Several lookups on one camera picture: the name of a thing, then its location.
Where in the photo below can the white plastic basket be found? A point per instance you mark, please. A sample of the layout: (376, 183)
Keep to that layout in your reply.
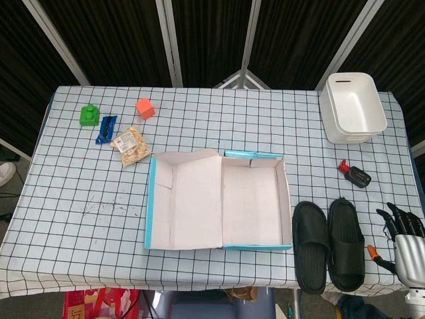
(355, 103)
(345, 139)

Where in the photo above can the white table leg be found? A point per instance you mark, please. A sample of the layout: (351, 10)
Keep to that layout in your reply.
(295, 305)

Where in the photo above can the black bottle with red cap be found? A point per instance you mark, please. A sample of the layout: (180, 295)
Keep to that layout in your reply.
(358, 176)

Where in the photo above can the black pleated screen panel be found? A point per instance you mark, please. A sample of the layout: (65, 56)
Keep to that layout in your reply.
(398, 50)
(20, 66)
(299, 40)
(109, 40)
(212, 40)

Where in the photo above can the clear bag of beige snacks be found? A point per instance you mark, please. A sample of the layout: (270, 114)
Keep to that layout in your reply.
(133, 148)

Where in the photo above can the white triangular screen foot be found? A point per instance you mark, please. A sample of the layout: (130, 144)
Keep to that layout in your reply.
(232, 79)

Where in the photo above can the orange cube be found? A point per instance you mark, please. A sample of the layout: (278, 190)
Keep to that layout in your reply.
(146, 108)

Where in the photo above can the white sneaker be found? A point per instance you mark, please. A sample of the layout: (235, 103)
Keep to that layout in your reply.
(332, 296)

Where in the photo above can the blue denim trouser leg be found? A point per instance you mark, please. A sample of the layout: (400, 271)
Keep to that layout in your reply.
(353, 309)

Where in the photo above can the white screen base bar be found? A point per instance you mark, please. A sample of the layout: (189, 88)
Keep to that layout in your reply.
(13, 149)
(420, 146)

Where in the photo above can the red patterned bag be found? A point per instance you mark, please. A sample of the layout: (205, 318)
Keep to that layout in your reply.
(99, 304)

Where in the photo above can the brown paper bag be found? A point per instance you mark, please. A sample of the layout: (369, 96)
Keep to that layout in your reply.
(242, 293)

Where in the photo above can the light blue cardboard shoe box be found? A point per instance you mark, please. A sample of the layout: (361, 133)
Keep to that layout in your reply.
(199, 206)

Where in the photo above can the black rubber slipper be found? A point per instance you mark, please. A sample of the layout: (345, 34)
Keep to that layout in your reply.
(310, 266)
(347, 269)

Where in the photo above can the dark blue chair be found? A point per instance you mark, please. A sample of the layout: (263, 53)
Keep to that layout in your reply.
(206, 309)

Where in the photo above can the white blue grid tablecloth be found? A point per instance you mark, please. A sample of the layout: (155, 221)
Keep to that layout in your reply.
(83, 199)

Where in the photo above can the white screen frame post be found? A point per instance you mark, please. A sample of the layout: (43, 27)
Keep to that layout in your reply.
(169, 43)
(345, 43)
(249, 36)
(56, 43)

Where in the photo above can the green toy building block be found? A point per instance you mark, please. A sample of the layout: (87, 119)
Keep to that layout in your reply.
(89, 116)

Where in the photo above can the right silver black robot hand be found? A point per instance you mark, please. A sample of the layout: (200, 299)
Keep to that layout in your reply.
(410, 252)

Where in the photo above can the blue snack wrapper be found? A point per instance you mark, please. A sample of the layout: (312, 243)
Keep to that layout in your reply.
(104, 131)

